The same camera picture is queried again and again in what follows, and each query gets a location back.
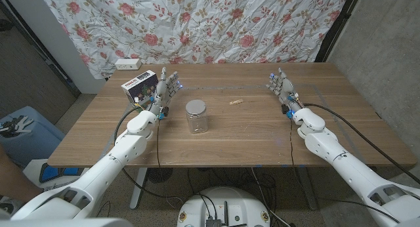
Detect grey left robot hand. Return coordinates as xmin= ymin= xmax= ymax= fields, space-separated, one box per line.
xmin=146 ymin=66 xmax=183 ymax=120

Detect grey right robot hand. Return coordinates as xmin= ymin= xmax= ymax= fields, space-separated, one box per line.
xmin=265 ymin=67 xmax=305 ymax=115

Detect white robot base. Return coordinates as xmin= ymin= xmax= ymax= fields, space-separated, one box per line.
xmin=176 ymin=186 xmax=272 ymax=227

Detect clear jar with silver lid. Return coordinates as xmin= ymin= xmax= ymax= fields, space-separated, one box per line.
xmin=185 ymin=99 xmax=209 ymax=134

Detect printed cardboard box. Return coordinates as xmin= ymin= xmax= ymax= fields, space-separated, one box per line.
xmin=121 ymin=70 xmax=159 ymax=109

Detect white power strip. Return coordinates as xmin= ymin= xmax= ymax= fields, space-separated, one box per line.
xmin=114 ymin=58 xmax=142 ymax=71

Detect black round floor object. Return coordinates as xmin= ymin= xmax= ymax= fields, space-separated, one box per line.
xmin=146 ymin=167 xmax=174 ymax=184

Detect black backdrop stand pole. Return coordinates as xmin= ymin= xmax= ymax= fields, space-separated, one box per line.
xmin=314 ymin=0 xmax=364 ymax=63

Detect floral backdrop cloth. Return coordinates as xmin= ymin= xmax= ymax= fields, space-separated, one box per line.
xmin=37 ymin=0 xmax=351 ymax=80

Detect white table leg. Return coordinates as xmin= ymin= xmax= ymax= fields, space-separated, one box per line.
xmin=129 ymin=167 xmax=148 ymax=211

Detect grey table leg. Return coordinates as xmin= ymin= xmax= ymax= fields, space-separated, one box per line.
xmin=295 ymin=167 xmax=319 ymax=211

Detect blue plastic bin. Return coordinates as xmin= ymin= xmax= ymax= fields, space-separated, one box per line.
xmin=0 ymin=105 xmax=66 ymax=167

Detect white and blue floor device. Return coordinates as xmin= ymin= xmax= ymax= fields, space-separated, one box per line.
xmin=22 ymin=158 xmax=89 ymax=192

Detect black and white gloves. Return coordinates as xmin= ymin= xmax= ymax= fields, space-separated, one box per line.
xmin=0 ymin=115 xmax=34 ymax=138

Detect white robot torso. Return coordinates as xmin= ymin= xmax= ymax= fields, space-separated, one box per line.
xmin=0 ymin=217 xmax=134 ymax=227

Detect person bare limb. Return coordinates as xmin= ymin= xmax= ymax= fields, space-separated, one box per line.
xmin=0 ymin=144 xmax=43 ymax=205

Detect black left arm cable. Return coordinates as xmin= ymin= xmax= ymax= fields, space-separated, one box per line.
xmin=114 ymin=106 xmax=184 ymax=201

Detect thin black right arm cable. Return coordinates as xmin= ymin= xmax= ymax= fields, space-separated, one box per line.
xmin=288 ymin=117 xmax=400 ymax=223

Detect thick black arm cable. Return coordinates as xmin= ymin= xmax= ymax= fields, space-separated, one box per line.
xmin=303 ymin=103 xmax=420 ymax=185

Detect white floor cable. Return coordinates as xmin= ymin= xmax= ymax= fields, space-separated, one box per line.
xmin=251 ymin=167 xmax=291 ymax=227

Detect black slanted wall rail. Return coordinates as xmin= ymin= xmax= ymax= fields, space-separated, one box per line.
xmin=0 ymin=0 xmax=81 ymax=96

